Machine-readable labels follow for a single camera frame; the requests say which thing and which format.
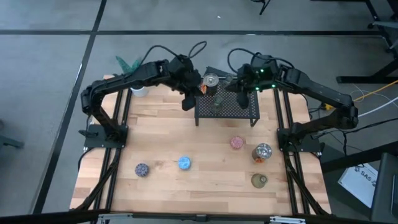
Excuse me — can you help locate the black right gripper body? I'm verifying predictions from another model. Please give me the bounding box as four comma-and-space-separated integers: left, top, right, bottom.
234, 63, 265, 94

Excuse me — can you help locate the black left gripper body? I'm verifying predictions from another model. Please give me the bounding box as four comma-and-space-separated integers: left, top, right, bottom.
177, 62, 205, 97

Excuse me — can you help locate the glass jar candle orange tag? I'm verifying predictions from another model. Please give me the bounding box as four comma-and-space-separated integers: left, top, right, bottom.
251, 142, 274, 164
202, 72, 220, 96

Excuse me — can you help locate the blue patterned candle tin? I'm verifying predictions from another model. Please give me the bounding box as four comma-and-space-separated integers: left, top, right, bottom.
177, 156, 192, 170

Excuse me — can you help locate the purple patterned ball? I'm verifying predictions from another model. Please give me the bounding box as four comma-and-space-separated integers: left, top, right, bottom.
134, 162, 150, 178

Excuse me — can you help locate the pink patterned candle tin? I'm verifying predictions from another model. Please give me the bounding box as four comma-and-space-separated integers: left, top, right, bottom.
229, 136, 245, 150

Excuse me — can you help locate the black mesh riser shelf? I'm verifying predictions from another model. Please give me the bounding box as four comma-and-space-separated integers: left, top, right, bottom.
194, 65, 261, 128

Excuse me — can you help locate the snake plant in white pot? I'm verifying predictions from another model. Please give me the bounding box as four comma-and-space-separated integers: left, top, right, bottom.
114, 55, 149, 98

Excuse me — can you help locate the white printed paper sheet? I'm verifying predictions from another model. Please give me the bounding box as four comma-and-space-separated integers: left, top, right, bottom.
337, 162, 379, 208

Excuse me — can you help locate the office chair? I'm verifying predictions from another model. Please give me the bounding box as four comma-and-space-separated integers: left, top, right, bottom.
368, 20, 398, 52

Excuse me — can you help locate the black equipment case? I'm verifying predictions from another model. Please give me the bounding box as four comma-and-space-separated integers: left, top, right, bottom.
369, 152, 398, 223

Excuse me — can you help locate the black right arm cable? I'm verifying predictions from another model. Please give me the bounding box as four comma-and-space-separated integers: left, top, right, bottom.
226, 47, 295, 73

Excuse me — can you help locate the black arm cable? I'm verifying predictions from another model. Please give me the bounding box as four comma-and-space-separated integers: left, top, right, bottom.
226, 47, 295, 73
141, 40, 208, 68

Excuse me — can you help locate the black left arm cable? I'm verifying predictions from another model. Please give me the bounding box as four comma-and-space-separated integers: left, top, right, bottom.
141, 40, 208, 68

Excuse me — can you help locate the black aluminium table frame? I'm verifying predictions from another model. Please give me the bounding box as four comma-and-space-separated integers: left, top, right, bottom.
70, 74, 332, 224

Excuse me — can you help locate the black desk frame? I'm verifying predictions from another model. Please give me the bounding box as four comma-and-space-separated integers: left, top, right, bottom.
336, 0, 398, 84

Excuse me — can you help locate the yellow floor cable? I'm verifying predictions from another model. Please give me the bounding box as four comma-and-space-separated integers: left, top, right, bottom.
323, 79, 398, 110

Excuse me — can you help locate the white floor cable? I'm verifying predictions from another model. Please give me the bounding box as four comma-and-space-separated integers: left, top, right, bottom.
357, 96, 398, 118

